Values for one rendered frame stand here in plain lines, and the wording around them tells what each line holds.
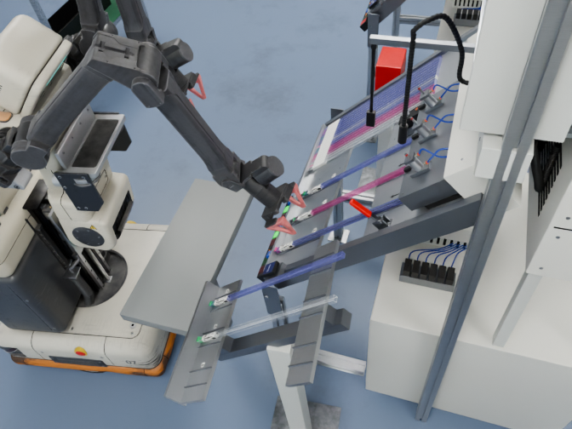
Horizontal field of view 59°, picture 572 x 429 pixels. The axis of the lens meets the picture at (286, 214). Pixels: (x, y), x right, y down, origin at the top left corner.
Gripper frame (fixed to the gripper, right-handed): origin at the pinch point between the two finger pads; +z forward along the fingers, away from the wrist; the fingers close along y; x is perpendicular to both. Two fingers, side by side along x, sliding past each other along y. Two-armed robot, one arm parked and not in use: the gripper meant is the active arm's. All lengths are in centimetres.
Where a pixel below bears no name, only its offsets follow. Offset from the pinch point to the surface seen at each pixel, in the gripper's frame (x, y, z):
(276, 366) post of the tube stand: 8.8, -36.2, 14.4
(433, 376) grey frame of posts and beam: -2, -17, 63
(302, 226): 8.1, 5.3, 7.5
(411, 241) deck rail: -33.8, -11.9, 9.7
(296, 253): 6.0, -5.3, 7.2
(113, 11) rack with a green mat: 174, 180, -83
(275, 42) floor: 125, 214, 9
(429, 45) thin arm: -52, 18, -15
